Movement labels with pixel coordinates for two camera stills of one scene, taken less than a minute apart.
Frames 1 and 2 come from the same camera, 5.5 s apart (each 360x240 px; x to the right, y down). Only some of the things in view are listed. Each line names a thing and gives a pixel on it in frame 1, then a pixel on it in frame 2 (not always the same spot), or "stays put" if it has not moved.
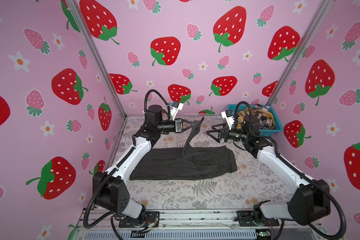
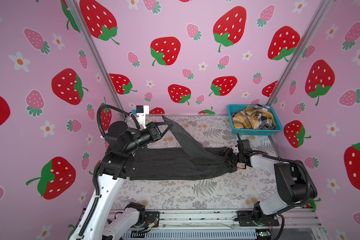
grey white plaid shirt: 265,123 stays put
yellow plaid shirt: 255,111 stays put
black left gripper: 178,127 -> 154,134
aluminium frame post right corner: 323,11 stays put
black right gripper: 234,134 -> 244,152
